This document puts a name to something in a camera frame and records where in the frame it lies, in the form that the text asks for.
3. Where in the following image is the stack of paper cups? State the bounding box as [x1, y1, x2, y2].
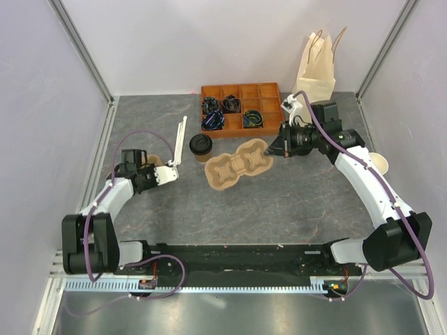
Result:
[369, 152, 389, 175]

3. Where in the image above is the orange compartment tray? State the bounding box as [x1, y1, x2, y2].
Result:
[200, 82, 284, 138]

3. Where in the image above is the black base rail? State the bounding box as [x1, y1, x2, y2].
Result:
[115, 243, 362, 287]

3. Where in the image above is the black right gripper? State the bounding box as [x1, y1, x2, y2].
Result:
[265, 120, 322, 158]

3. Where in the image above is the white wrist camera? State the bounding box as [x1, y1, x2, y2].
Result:
[154, 160, 179, 186]
[281, 94, 303, 126]

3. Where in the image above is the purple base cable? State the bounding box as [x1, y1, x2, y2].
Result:
[323, 263, 369, 303]
[62, 254, 186, 317]

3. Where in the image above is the black cup lid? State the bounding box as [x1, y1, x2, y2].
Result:
[189, 133, 213, 156]

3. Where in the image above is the dark coiled band left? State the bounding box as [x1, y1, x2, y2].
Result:
[202, 96, 221, 114]

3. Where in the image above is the blue striped coiled band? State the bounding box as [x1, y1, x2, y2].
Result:
[201, 110, 225, 131]

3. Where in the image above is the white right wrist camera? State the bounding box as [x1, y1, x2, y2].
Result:
[281, 94, 303, 126]

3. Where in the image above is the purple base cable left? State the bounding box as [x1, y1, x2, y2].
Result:
[62, 254, 186, 317]

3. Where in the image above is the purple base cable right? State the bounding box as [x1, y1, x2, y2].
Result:
[323, 263, 369, 303]

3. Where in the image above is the brown pulp cup carrier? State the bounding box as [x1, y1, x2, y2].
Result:
[142, 154, 164, 167]
[205, 138, 274, 191]

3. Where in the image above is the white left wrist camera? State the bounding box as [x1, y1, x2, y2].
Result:
[154, 160, 179, 186]

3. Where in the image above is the black lid stack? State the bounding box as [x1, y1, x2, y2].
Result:
[293, 147, 313, 156]

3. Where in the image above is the kraft paper bag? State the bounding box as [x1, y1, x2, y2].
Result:
[292, 27, 347, 103]

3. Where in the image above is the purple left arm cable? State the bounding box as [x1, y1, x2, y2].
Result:
[83, 131, 175, 283]

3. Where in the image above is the white slotted cable duct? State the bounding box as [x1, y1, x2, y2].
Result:
[65, 277, 336, 294]

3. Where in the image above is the white straw pack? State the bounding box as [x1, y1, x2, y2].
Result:
[172, 116, 187, 166]

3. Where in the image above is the brown black coiled band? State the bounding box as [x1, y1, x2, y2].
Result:
[222, 94, 241, 114]

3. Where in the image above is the green yellow coiled band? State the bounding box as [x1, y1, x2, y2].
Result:
[242, 110, 263, 128]

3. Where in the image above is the single paper cup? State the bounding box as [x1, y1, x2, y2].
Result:
[194, 151, 212, 163]

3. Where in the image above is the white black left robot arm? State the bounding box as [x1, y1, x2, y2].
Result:
[61, 149, 163, 274]

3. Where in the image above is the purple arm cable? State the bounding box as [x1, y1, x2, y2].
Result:
[83, 131, 175, 283]
[293, 91, 436, 301]

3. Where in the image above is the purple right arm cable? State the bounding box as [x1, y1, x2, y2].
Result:
[293, 91, 436, 301]

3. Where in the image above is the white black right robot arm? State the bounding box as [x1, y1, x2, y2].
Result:
[265, 96, 432, 275]

